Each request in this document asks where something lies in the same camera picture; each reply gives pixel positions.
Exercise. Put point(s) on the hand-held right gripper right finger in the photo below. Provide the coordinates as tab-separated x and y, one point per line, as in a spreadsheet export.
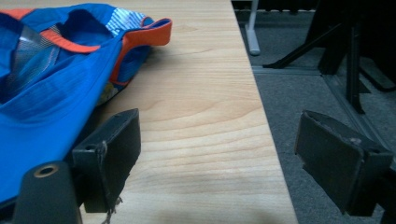
333	161

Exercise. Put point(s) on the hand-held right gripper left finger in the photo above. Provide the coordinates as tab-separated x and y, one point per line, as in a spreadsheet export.
110	155

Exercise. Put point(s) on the blue and orange sleeveless shirt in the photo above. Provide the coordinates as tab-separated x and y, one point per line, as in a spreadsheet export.
53	84

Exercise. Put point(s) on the black tripod stand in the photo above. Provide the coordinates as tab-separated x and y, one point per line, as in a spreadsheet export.
339	53

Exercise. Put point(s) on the grey metal table leg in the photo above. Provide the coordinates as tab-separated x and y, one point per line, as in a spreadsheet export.
252	34

